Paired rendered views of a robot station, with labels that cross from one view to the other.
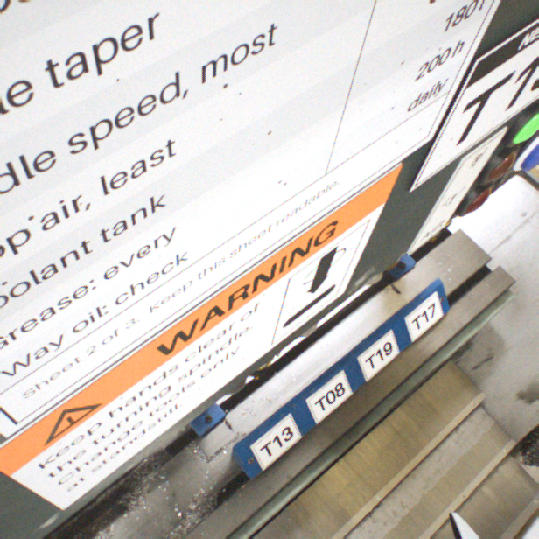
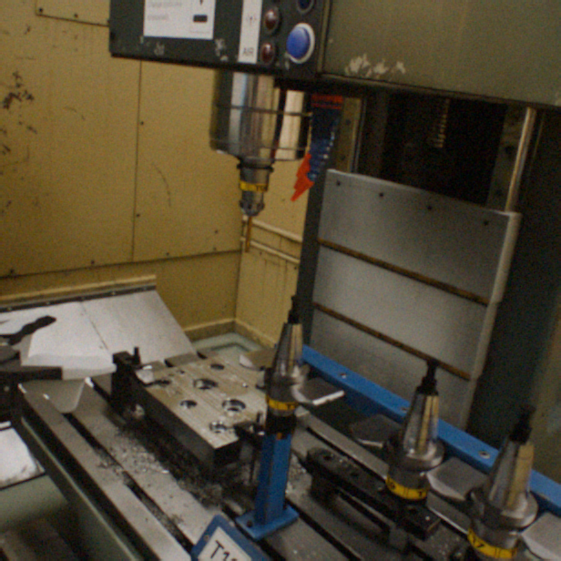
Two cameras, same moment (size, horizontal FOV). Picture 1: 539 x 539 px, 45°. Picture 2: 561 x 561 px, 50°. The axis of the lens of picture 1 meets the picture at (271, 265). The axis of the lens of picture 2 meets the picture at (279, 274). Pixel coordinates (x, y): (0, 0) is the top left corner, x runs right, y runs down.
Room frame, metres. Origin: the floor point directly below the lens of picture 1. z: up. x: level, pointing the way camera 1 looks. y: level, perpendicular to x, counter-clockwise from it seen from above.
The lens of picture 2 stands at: (0.34, -0.77, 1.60)
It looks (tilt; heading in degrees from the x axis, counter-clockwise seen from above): 17 degrees down; 97
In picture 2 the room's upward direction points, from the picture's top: 7 degrees clockwise
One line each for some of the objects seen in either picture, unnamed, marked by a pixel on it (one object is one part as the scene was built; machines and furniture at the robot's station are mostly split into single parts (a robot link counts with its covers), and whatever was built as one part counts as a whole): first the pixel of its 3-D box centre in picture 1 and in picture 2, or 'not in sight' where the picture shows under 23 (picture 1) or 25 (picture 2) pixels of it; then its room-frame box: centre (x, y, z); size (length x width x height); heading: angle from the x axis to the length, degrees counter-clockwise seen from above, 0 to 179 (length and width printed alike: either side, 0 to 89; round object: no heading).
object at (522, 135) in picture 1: (528, 125); not in sight; (0.22, -0.10, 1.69); 0.02 x 0.01 x 0.02; 141
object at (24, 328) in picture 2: not in sight; (23, 343); (-0.02, -0.17, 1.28); 0.09 x 0.03 x 0.06; 88
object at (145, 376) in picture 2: not in sight; (133, 378); (-0.08, 0.33, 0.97); 0.13 x 0.03 x 0.15; 141
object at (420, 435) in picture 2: not in sight; (422, 417); (0.44, -0.14, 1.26); 0.04 x 0.04 x 0.07
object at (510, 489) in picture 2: not in sight; (512, 468); (0.53, -0.21, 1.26); 0.04 x 0.04 x 0.07
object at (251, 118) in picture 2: not in sight; (260, 115); (0.16, 0.21, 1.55); 0.16 x 0.16 x 0.12
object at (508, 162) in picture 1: (500, 165); (270, 20); (0.22, -0.10, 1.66); 0.02 x 0.01 x 0.02; 141
